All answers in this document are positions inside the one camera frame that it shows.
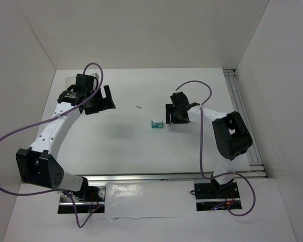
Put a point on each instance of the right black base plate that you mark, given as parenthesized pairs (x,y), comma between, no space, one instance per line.
(206,199)

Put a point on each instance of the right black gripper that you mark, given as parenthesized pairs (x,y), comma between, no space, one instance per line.
(175,114)

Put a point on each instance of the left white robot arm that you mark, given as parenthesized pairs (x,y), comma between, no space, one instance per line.
(38,164)

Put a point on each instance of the front aluminium rail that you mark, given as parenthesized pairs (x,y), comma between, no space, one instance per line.
(144,177)

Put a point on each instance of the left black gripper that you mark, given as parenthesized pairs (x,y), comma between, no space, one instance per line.
(98,101)

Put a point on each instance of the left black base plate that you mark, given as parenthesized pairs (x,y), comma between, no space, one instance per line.
(94,201)

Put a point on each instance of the plain white block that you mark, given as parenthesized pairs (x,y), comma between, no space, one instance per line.
(157,120)

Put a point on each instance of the white perforated box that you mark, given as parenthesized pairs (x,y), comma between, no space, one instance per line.
(72,80)

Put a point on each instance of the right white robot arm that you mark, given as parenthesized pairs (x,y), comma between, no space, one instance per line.
(231,135)

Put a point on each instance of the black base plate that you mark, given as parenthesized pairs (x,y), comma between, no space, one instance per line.
(206,199)
(94,201)

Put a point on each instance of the light green G block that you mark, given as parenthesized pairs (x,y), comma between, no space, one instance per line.
(160,125)

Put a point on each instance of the dark green H block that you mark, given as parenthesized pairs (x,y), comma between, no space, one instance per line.
(154,125)

